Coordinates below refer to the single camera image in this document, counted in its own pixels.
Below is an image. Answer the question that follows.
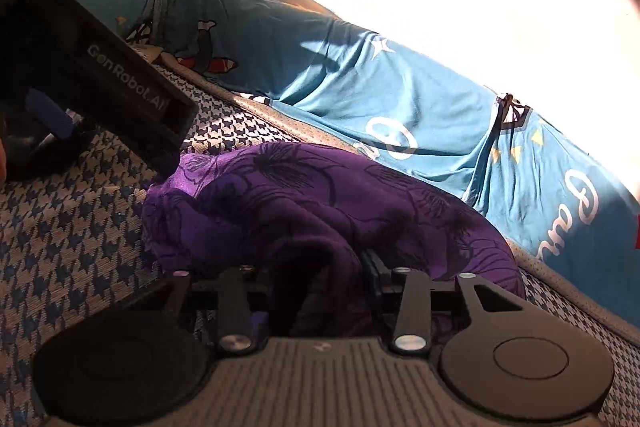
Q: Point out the purple floral blouse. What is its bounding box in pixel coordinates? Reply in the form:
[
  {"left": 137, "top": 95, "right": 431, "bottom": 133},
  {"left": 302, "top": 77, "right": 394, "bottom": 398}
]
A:
[{"left": 141, "top": 142, "right": 527, "bottom": 339}]

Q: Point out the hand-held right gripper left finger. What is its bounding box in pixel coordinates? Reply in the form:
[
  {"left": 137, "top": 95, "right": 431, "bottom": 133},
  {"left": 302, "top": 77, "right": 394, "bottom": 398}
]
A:
[{"left": 120, "top": 265, "right": 272, "bottom": 355}]

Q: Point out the blue houndstooth sofa cushion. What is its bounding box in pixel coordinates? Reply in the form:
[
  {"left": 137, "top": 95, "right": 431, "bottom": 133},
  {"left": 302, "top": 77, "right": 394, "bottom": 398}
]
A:
[{"left": 0, "top": 57, "right": 640, "bottom": 427}]

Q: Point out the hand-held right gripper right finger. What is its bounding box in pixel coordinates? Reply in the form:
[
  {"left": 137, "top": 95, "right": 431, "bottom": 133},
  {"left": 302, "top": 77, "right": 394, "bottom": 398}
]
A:
[{"left": 361, "top": 250, "right": 522, "bottom": 354}]

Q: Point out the teal printed sofa cover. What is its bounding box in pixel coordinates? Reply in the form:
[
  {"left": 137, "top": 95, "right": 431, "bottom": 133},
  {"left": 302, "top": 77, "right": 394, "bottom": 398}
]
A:
[{"left": 65, "top": 0, "right": 640, "bottom": 300}]

